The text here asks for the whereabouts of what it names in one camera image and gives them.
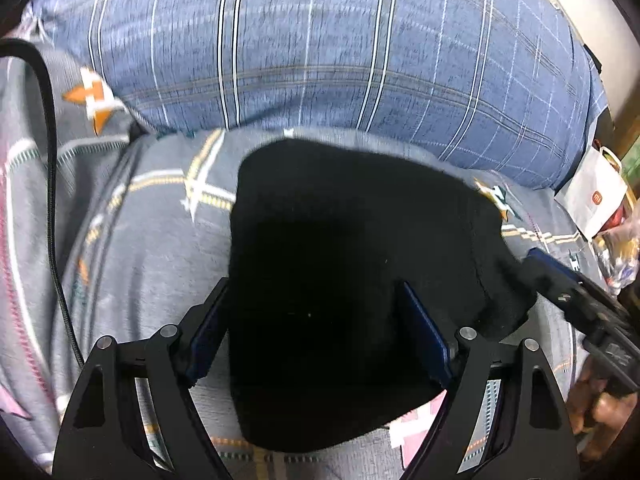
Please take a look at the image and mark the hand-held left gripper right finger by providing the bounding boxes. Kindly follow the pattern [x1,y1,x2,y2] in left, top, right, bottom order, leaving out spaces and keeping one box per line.
[400,280,581,480]

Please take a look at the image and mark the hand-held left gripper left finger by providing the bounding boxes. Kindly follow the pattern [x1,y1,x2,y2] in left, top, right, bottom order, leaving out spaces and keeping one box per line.
[52,277,231,480]

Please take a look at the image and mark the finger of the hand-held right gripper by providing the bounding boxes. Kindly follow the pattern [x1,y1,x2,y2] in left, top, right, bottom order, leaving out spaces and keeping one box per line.
[520,247,593,313]

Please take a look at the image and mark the black pants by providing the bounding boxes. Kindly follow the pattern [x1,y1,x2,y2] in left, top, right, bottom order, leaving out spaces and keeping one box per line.
[227,137,538,453]

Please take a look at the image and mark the person's right hand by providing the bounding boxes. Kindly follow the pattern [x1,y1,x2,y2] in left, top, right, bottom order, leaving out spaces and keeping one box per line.
[570,360,640,463]

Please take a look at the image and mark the clear plastic bag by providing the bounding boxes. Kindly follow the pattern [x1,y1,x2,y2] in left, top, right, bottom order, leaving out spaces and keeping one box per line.
[592,215,640,297]

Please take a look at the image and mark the white paper bag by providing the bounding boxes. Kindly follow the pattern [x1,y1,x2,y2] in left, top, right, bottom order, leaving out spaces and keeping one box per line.
[555,142,628,241]

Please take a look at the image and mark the grey star-print bedsheet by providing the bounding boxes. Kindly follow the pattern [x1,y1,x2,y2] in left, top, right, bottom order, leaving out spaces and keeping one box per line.
[0,25,601,480]

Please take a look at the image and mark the wooden cabinet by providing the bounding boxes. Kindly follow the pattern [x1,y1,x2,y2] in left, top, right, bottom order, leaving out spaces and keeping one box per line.
[597,102,640,171]

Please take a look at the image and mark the blue plaid pillow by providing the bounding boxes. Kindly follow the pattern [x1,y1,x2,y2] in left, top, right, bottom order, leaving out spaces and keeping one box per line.
[30,0,608,191]

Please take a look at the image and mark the thick black cable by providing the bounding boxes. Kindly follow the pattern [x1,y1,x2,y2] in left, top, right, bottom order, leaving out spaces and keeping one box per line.
[0,37,86,368]

